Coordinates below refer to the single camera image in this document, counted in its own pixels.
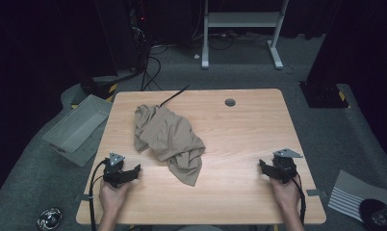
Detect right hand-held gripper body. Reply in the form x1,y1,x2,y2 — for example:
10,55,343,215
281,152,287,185
271,147,304,185

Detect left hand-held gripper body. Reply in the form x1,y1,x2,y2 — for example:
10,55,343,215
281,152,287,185
102,151,134,190

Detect khaki pants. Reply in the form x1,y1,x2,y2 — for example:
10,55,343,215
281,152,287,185
133,104,206,188

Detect person's right hand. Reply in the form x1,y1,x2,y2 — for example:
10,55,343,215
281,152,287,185
270,175,301,210

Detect person's left hand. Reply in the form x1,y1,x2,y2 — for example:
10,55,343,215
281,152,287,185
98,178,132,215

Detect grey open box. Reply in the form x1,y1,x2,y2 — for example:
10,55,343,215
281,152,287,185
41,93,114,167

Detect striped grey sheet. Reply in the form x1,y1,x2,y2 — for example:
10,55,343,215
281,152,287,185
327,169,387,223

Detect black stand base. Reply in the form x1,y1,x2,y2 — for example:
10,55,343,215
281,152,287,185
298,80,350,110

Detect black round object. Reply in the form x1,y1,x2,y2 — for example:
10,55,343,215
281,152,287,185
359,198,387,231

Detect black equipment cabinet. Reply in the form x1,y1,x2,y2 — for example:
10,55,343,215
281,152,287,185
80,0,151,97

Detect white metal stand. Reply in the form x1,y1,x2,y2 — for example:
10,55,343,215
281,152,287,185
201,0,290,70

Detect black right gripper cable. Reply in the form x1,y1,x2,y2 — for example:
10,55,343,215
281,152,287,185
291,174,307,225

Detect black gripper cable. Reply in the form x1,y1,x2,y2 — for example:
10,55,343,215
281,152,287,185
88,158,109,231
291,174,307,225

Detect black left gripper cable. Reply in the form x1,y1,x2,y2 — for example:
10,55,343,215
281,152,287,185
88,158,109,231

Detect black strap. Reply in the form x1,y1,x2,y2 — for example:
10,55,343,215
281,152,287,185
159,84,191,108

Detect black floor cables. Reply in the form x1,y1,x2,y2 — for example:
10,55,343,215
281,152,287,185
140,41,170,92

